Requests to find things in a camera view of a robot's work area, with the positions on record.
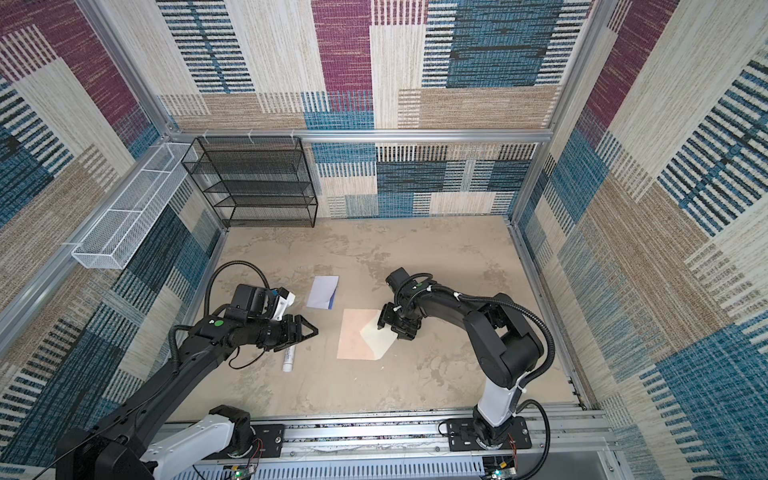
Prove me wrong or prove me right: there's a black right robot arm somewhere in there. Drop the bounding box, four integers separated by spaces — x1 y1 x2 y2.
377 268 556 449

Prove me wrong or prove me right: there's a blue bordered white letter paper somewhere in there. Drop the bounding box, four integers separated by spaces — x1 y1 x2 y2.
306 276 339 310

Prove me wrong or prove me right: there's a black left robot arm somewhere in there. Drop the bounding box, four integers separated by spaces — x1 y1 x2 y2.
55 284 318 479

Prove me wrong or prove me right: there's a white wire mesh basket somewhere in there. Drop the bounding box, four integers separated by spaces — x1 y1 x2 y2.
71 143 189 270

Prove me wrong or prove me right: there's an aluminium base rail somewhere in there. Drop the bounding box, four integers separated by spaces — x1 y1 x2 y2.
142 404 632 479

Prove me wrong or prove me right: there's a white glue stick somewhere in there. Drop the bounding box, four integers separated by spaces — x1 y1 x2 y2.
282 345 296 373

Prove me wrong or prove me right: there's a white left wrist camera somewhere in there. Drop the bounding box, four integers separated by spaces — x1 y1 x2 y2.
271 287 296 321

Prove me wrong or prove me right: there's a pink envelope with flap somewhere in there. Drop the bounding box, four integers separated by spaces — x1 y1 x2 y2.
337 309 398 361

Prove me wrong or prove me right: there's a black wire shelf rack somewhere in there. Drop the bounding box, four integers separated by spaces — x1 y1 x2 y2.
181 136 319 228

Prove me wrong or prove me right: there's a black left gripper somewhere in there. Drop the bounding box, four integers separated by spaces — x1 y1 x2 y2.
248 313 319 349

